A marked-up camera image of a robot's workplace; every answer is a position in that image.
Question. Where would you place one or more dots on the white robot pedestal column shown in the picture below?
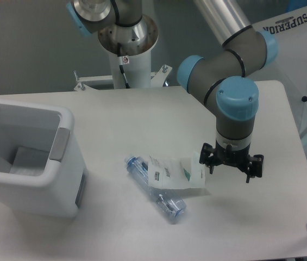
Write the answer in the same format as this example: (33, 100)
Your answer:
(129, 51)

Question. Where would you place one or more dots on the clear plastic bottle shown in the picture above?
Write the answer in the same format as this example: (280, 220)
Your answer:
(168, 202)

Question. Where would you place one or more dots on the white superior umbrella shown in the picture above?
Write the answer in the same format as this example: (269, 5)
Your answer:
(290, 65)

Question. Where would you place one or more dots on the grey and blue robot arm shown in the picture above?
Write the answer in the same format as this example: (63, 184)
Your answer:
(220, 84)

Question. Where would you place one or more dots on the white paper packaging wrapper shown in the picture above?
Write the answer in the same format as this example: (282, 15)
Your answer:
(182, 174)

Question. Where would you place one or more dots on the white plastic trash can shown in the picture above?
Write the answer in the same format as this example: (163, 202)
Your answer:
(42, 170)

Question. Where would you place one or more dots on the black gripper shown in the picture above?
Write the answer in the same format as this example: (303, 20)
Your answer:
(232, 153)

